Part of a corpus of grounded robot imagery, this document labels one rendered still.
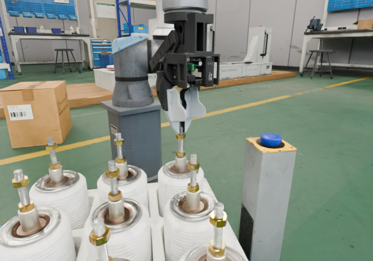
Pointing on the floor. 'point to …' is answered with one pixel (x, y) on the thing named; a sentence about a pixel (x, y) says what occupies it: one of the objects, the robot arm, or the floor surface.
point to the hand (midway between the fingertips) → (179, 125)
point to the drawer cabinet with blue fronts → (105, 45)
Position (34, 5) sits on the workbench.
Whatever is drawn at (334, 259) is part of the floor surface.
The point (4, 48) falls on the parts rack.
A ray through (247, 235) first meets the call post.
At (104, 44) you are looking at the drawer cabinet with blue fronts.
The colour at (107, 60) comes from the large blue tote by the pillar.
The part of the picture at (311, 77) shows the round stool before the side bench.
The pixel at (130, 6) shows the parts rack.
